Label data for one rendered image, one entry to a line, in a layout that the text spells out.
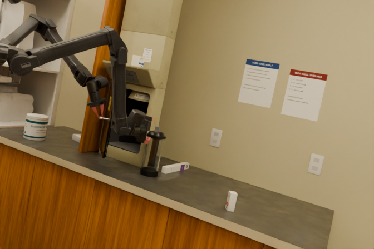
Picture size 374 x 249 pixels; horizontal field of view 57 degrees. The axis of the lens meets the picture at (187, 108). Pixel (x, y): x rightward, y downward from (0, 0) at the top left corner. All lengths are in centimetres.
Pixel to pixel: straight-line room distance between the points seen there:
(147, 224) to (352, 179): 114
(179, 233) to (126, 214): 30
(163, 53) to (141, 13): 29
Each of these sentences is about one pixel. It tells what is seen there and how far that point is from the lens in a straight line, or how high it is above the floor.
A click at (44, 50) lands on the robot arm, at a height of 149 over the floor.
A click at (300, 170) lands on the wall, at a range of 218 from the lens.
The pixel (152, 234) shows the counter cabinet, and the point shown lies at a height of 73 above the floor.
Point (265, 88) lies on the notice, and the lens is 219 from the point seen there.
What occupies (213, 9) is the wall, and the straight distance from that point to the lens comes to 240.
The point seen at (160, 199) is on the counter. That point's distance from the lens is 167.
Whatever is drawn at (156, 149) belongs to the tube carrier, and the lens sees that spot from 188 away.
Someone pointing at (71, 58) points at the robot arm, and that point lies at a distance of 200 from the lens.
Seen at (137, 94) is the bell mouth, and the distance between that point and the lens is 208.
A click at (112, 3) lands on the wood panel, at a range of 219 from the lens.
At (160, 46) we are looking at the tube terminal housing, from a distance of 201.
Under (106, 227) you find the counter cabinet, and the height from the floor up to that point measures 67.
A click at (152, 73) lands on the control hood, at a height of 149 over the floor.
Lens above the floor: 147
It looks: 4 degrees down
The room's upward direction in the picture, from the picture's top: 11 degrees clockwise
